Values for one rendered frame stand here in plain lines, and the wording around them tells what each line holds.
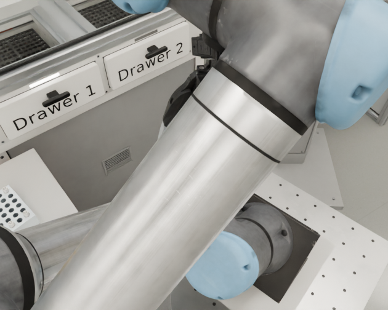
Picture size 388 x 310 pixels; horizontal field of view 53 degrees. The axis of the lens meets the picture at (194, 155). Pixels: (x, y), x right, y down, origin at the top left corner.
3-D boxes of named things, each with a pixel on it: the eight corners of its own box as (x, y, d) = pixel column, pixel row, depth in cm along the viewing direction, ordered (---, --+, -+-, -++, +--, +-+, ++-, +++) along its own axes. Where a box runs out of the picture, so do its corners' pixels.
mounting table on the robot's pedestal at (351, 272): (378, 266, 99) (396, 246, 90) (289, 432, 77) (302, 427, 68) (234, 175, 116) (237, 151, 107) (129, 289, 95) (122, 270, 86)
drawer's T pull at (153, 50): (168, 50, 113) (167, 46, 112) (147, 60, 111) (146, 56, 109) (161, 44, 115) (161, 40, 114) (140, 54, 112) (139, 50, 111)
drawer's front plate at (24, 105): (105, 94, 113) (98, 64, 105) (10, 141, 102) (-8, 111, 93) (102, 91, 114) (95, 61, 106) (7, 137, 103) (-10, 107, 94)
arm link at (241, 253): (246, 293, 74) (217, 323, 62) (197, 243, 78) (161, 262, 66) (285, 249, 70) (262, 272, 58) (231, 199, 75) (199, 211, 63)
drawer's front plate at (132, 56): (189, 53, 126) (189, 23, 117) (113, 90, 114) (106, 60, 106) (186, 50, 127) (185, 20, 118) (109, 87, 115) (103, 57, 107)
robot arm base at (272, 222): (306, 226, 78) (294, 237, 69) (273, 286, 82) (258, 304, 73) (242, 189, 84) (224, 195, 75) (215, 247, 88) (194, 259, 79)
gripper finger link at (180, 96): (156, 122, 50) (200, 72, 46) (153, 114, 51) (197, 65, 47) (183, 135, 52) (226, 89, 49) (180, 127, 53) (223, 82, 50)
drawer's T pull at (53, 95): (71, 96, 101) (69, 92, 100) (44, 108, 98) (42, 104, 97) (64, 88, 103) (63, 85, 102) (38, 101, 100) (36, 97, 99)
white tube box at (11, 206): (40, 222, 93) (35, 214, 90) (8, 246, 89) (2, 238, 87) (13, 192, 99) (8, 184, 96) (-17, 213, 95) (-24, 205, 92)
